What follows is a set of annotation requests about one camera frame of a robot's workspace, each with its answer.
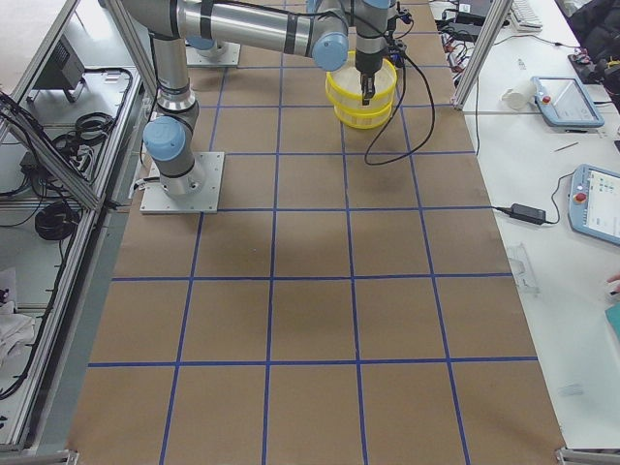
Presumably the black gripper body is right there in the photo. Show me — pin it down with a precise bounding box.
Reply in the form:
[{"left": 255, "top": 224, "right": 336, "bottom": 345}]
[
  {"left": 356, "top": 48, "right": 383, "bottom": 78},
  {"left": 387, "top": 12, "right": 412, "bottom": 68}
]

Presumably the yellow steamer layer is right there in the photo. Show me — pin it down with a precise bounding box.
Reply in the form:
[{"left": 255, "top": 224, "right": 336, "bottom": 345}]
[
  {"left": 325, "top": 50, "right": 397, "bottom": 112},
  {"left": 333, "top": 105, "right": 392, "bottom": 130}
]

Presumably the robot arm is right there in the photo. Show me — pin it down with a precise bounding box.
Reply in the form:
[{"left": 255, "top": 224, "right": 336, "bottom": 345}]
[
  {"left": 122, "top": 1, "right": 395, "bottom": 197},
  {"left": 185, "top": 1, "right": 414, "bottom": 74}
]

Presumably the white cup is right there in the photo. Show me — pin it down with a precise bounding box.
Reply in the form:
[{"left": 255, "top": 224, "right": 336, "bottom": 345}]
[{"left": 501, "top": 79, "right": 537, "bottom": 110}]

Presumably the far teach pendant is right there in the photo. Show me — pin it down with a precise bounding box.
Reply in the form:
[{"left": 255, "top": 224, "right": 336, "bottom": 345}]
[{"left": 531, "top": 77, "right": 605, "bottom": 132}]

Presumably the teach pendant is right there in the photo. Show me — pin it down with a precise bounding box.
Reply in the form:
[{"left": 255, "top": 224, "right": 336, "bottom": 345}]
[
  {"left": 568, "top": 165, "right": 620, "bottom": 245},
  {"left": 531, "top": 77, "right": 605, "bottom": 132}
]

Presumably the black power adapter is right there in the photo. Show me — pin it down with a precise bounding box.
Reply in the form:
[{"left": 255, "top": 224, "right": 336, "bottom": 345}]
[{"left": 510, "top": 203, "right": 546, "bottom": 225}]

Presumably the near teach pendant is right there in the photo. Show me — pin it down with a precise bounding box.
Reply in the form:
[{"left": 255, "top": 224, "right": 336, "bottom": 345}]
[{"left": 568, "top": 165, "right": 620, "bottom": 245}]

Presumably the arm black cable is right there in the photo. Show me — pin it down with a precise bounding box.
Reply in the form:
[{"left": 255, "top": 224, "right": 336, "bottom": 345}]
[{"left": 364, "top": 28, "right": 436, "bottom": 168}]

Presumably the aluminium frame post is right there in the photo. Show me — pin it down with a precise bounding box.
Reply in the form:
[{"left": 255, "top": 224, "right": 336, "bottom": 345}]
[{"left": 452, "top": 0, "right": 512, "bottom": 110}]

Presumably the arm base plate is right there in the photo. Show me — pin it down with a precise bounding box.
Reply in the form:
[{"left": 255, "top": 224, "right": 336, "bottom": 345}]
[
  {"left": 186, "top": 43, "right": 241, "bottom": 68},
  {"left": 139, "top": 152, "right": 225, "bottom": 214}
]

